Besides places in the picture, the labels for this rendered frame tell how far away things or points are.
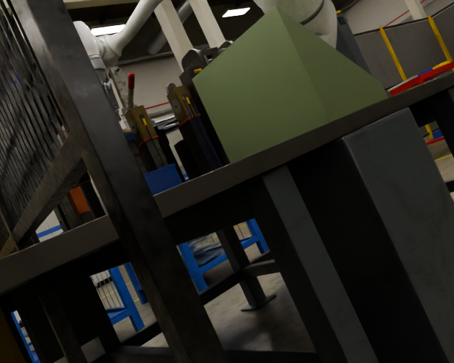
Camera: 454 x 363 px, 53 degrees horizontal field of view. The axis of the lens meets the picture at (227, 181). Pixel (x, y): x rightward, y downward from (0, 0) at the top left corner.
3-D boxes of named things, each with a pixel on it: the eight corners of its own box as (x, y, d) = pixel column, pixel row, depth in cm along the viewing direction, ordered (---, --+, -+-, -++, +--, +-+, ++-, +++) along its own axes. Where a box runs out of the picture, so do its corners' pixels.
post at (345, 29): (375, 112, 201) (332, 21, 202) (388, 105, 195) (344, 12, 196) (365, 117, 197) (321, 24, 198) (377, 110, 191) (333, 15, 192)
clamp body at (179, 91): (221, 183, 171) (179, 92, 172) (236, 175, 162) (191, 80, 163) (207, 189, 168) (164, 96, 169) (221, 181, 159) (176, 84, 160)
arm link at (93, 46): (95, 50, 168) (110, 58, 181) (78, 12, 169) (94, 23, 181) (70, 64, 170) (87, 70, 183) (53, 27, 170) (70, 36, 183)
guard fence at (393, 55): (473, 117, 829) (426, 18, 834) (481, 114, 818) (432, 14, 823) (372, 178, 620) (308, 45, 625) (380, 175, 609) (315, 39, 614)
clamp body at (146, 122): (180, 201, 164) (138, 111, 164) (192, 195, 155) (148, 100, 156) (164, 208, 160) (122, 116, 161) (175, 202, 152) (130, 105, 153)
